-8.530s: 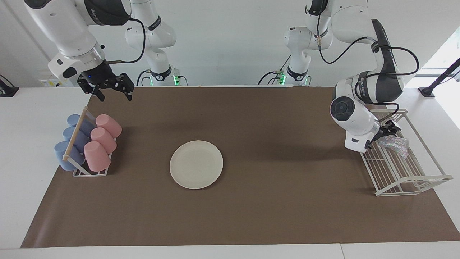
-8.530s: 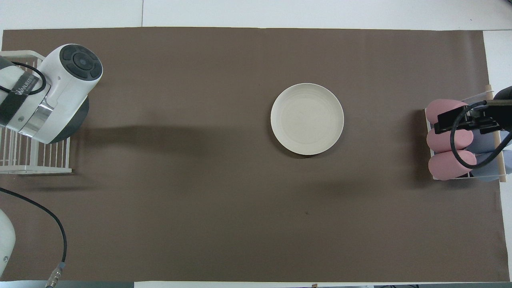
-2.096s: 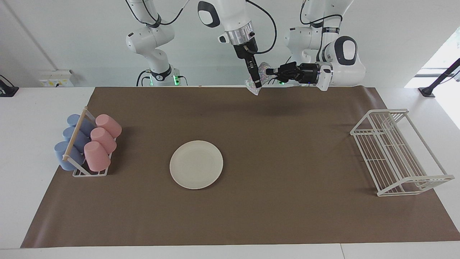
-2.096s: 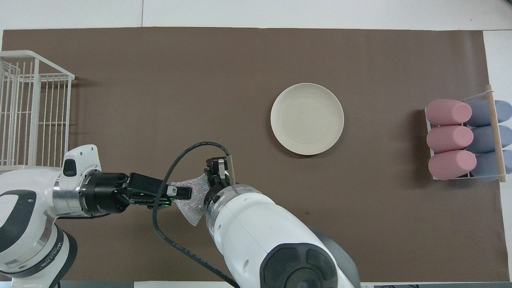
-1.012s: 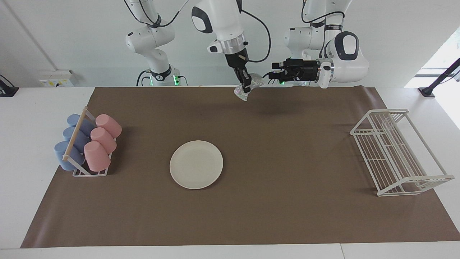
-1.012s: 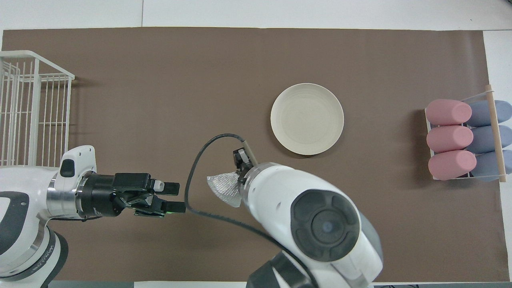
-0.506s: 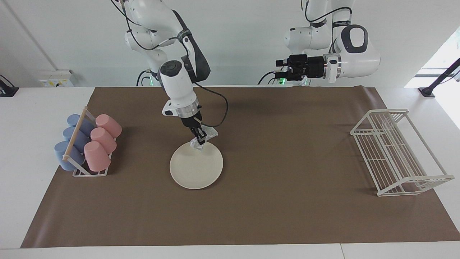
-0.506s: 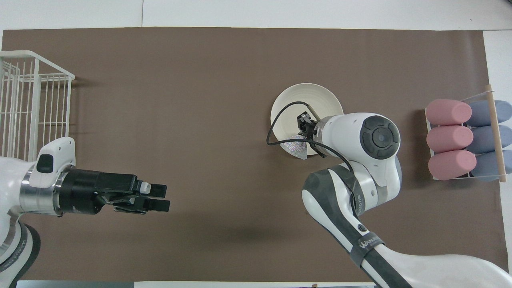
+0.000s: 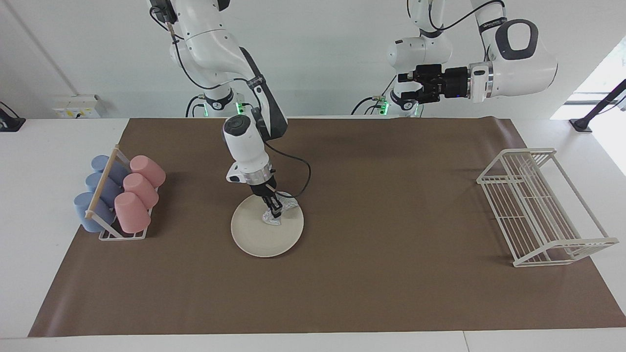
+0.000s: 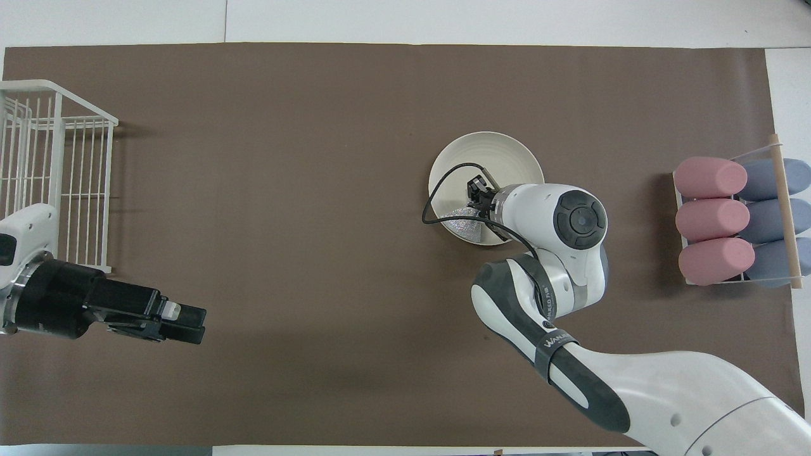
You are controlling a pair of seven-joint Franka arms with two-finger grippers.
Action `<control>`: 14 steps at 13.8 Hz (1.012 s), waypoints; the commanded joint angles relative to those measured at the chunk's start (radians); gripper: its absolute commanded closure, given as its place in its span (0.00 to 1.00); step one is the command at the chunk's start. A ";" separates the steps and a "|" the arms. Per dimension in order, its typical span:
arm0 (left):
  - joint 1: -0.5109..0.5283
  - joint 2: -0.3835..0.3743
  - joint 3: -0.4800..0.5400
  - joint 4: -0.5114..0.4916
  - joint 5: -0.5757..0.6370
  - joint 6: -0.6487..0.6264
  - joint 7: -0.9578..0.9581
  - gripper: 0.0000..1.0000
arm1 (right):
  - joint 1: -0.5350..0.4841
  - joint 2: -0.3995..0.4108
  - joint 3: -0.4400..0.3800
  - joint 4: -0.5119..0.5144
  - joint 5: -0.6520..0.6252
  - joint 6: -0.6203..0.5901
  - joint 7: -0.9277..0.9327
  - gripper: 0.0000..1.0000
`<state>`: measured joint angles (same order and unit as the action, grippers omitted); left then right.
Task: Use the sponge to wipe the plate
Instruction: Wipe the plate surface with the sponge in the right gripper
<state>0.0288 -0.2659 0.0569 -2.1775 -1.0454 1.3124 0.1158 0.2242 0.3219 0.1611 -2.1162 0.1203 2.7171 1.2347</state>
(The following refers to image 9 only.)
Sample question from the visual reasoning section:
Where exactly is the wire cup rack wooden handle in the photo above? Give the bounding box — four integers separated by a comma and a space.
85, 145, 159, 241

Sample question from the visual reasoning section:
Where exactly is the brown table mat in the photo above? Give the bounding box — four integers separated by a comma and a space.
28, 116, 626, 338

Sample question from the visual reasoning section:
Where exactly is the black table clamp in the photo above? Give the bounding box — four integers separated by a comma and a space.
0, 102, 26, 132

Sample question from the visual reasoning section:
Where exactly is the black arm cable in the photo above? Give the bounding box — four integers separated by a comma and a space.
428, 0, 505, 32
149, 0, 312, 198

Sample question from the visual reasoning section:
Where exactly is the silver foil bag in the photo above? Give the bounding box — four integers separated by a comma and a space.
262, 192, 299, 226

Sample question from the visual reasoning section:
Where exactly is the blue cup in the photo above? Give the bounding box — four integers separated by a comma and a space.
91, 155, 129, 184
86, 172, 123, 206
73, 192, 116, 233

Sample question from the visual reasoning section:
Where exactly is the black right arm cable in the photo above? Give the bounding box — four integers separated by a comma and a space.
149, 0, 312, 198

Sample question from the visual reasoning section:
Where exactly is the white wall socket box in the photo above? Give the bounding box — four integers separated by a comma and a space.
53, 94, 104, 119

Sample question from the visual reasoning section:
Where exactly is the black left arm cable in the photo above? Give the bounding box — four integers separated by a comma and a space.
428, 0, 505, 32

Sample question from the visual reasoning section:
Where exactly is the black base cable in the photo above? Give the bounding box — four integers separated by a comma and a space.
351, 73, 393, 116
185, 94, 207, 118

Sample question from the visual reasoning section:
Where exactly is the white wire dish rack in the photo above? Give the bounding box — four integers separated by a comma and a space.
476, 148, 620, 267

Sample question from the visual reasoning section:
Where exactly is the pink cup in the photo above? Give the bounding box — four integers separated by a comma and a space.
123, 173, 159, 208
130, 155, 166, 188
114, 192, 151, 234

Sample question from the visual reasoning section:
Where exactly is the cream round plate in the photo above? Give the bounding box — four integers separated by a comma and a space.
230, 193, 305, 258

